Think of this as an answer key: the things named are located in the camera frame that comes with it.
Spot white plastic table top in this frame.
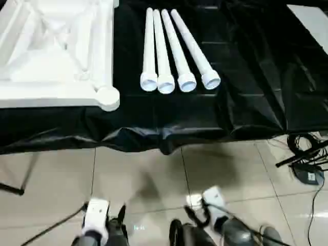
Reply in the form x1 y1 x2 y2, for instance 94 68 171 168
0 0 120 112

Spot thin black power cable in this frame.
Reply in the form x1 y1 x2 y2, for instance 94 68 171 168
308 183 322 240

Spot black metal rod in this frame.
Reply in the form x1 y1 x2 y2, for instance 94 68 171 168
275 146 328 168

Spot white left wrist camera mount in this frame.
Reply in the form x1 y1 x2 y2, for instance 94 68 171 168
81 198 111 240

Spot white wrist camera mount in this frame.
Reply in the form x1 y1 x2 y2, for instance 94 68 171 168
185 186 229 231
81 198 111 240

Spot black power adapter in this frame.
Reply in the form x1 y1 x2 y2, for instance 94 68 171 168
291 163 325 186

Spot white plastic table leg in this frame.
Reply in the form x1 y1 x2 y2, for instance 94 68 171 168
170 9 221 91
153 9 176 94
139 7 158 92
160 9 198 93

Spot black plastic mat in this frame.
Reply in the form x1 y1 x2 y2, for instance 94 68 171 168
0 0 328 156

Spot black cable bundle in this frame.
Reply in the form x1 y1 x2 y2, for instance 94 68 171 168
286 132 328 166

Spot black metal table foot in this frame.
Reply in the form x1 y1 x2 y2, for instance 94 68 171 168
0 153 39 197

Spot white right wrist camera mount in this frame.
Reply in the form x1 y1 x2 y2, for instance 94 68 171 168
185 186 229 231

